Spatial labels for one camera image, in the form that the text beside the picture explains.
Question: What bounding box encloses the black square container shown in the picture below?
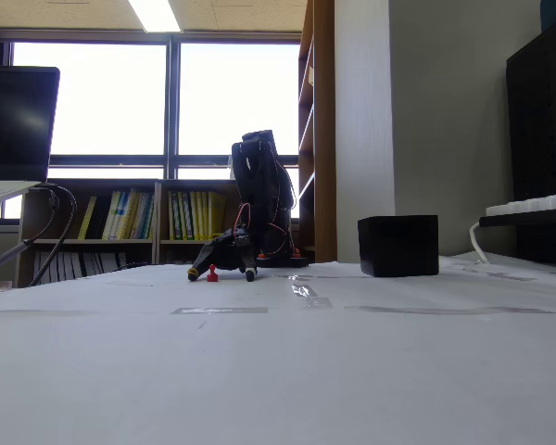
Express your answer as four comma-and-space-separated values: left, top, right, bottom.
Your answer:
357, 214, 440, 278

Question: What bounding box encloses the wide yellow binder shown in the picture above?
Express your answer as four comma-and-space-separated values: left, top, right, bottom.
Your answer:
208, 191, 227, 240

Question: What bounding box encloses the low wooden bookshelf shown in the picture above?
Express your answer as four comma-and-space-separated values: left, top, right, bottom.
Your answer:
155, 178, 302, 266
16, 178, 162, 288

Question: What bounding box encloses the white blue book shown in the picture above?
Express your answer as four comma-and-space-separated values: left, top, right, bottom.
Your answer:
102, 190, 122, 241

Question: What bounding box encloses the white paper sheet covering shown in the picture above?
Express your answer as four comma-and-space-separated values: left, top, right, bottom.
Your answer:
0, 252, 556, 445

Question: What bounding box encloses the leaning yellow book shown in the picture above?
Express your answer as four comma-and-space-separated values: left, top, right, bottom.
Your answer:
77, 195, 98, 241

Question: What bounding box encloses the tall wooden bookshelf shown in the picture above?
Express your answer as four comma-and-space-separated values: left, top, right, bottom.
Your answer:
297, 0, 337, 264

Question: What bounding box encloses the black screen laptop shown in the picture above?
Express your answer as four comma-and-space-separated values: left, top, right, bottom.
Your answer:
0, 64, 61, 210

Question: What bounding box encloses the ceiling light panel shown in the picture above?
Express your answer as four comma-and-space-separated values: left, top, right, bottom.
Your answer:
128, 0, 183, 33

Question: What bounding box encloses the white power strip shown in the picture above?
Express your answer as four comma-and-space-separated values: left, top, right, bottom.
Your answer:
485, 192, 556, 218

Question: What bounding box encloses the black pegboard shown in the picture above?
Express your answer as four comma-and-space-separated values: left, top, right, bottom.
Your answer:
505, 8, 556, 268

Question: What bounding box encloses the black curved laptop cable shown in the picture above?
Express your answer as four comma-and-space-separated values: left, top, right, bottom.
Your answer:
27, 184, 79, 287

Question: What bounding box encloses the dark window frame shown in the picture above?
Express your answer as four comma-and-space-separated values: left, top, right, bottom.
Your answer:
0, 30, 303, 183

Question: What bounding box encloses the black grey sleeved cable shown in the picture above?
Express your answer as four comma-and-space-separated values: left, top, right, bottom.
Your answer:
0, 184, 60, 280

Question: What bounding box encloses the white power strip cable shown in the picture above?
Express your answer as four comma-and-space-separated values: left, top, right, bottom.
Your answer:
469, 221, 492, 264

